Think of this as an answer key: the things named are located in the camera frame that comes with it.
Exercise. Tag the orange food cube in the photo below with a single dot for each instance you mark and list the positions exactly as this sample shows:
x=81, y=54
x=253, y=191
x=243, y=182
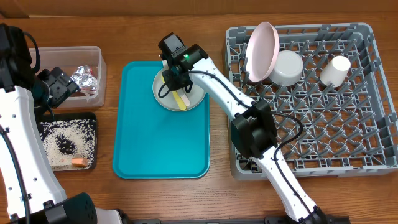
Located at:
x=80, y=162

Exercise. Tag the clear plastic bin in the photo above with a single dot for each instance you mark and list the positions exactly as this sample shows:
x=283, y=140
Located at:
x=69, y=59

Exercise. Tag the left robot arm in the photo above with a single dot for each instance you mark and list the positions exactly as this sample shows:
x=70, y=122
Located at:
x=34, y=194

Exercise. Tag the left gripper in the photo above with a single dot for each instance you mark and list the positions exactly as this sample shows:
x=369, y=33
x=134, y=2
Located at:
x=61, y=84

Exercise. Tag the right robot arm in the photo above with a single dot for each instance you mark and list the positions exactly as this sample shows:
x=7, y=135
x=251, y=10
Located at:
x=252, y=126

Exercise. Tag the white paper cup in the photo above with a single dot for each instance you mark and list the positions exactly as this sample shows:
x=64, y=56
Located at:
x=336, y=71

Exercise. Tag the grey dishwasher rack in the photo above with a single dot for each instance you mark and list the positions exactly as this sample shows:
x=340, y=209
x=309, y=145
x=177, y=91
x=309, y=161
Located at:
x=346, y=131

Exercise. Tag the yellow plastic spoon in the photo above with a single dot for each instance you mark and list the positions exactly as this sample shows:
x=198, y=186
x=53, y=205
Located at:
x=179, y=101

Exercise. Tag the white round plate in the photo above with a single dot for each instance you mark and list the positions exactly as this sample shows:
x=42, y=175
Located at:
x=261, y=52

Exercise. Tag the grey bowl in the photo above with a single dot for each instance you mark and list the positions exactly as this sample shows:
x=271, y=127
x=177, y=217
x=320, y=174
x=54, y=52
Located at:
x=288, y=68

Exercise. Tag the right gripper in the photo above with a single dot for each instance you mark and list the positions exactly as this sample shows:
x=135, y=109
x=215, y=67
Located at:
x=173, y=85

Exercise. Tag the black waste tray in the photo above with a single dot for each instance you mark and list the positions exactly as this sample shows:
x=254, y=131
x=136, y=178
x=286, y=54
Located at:
x=68, y=140

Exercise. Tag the white plastic knife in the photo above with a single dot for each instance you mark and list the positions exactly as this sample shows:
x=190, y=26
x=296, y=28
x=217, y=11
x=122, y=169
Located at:
x=182, y=95

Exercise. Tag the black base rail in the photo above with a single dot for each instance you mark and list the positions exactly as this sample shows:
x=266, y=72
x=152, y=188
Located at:
x=266, y=220

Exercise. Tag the grey round plate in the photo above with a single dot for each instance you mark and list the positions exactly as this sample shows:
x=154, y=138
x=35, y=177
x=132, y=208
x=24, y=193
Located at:
x=190, y=100

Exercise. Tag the teal serving tray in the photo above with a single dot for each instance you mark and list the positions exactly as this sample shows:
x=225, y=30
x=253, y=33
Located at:
x=153, y=142

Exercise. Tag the aluminium foil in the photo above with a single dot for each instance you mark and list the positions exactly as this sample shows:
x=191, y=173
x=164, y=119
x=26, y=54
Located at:
x=83, y=76

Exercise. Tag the white rice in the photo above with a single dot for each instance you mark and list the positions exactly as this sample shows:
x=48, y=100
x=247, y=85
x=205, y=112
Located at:
x=68, y=143

